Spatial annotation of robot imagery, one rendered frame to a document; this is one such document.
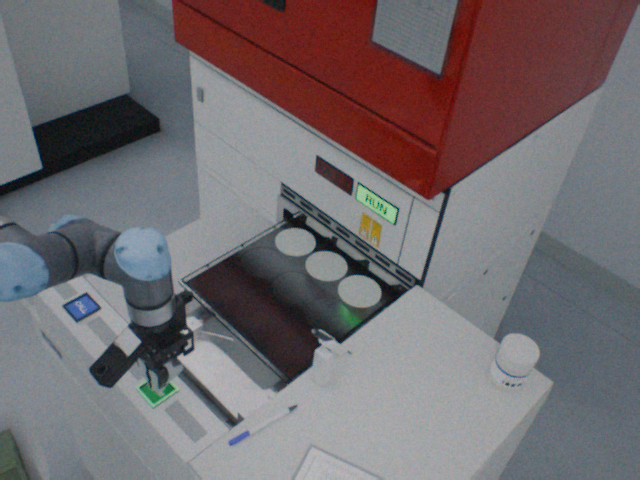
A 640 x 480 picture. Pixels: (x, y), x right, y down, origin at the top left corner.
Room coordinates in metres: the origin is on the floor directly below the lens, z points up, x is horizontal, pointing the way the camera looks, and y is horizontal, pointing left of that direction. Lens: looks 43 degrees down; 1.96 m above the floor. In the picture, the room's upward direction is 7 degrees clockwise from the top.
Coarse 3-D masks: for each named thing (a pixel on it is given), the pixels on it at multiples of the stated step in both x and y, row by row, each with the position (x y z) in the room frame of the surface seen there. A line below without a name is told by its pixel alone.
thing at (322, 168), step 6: (318, 162) 1.18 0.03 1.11; (324, 162) 1.17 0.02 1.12; (318, 168) 1.18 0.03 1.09; (324, 168) 1.17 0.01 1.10; (330, 168) 1.16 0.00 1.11; (324, 174) 1.17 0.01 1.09; (330, 174) 1.16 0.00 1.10; (336, 174) 1.14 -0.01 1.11; (342, 174) 1.13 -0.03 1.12; (330, 180) 1.15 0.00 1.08; (336, 180) 1.14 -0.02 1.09; (342, 180) 1.13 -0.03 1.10; (348, 180) 1.12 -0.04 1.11; (342, 186) 1.13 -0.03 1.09; (348, 186) 1.12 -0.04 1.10; (348, 192) 1.12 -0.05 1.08
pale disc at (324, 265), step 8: (312, 256) 1.08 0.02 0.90; (320, 256) 1.09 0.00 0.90; (328, 256) 1.09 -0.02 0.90; (336, 256) 1.09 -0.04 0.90; (312, 264) 1.06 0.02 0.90; (320, 264) 1.06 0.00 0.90; (328, 264) 1.06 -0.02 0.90; (336, 264) 1.07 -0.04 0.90; (344, 264) 1.07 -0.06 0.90; (312, 272) 1.03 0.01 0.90; (320, 272) 1.03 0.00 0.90; (328, 272) 1.04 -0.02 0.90; (336, 272) 1.04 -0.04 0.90; (344, 272) 1.04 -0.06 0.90; (328, 280) 1.01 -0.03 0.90
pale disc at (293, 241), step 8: (280, 232) 1.16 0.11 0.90; (288, 232) 1.16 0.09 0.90; (296, 232) 1.16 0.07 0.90; (304, 232) 1.17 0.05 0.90; (280, 240) 1.13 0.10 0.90; (288, 240) 1.13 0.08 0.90; (296, 240) 1.13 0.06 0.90; (304, 240) 1.14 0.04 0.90; (312, 240) 1.14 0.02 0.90; (280, 248) 1.10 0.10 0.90; (288, 248) 1.10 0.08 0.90; (296, 248) 1.11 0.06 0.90; (304, 248) 1.11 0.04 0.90; (312, 248) 1.11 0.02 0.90
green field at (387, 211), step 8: (360, 192) 1.10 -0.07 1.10; (368, 192) 1.08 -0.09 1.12; (360, 200) 1.09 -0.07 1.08; (368, 200) 1.08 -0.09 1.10; (376, 200) 1.07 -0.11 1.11; (376, 208) 1.06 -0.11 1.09; (384, 208) 1.05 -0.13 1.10; (392, 208) 1.04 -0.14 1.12; (384, 216) 1.05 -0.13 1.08; (392, 216) 1.04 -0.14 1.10
